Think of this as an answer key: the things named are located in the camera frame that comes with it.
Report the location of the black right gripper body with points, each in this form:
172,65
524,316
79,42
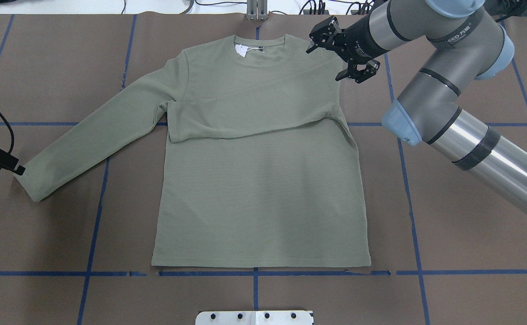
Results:
357,39

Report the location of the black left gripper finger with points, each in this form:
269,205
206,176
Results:
15,168

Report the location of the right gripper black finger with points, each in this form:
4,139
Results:
358,76
323,35

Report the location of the olive green long-sleeve shirt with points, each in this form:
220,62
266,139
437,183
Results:
260,169

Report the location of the right robot arm grey silver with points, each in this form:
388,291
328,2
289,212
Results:
469,45

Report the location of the white garment hang tag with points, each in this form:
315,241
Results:
241,49

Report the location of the grey aluminium camera post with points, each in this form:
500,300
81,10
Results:
257,10

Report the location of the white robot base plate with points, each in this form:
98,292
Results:
277,317

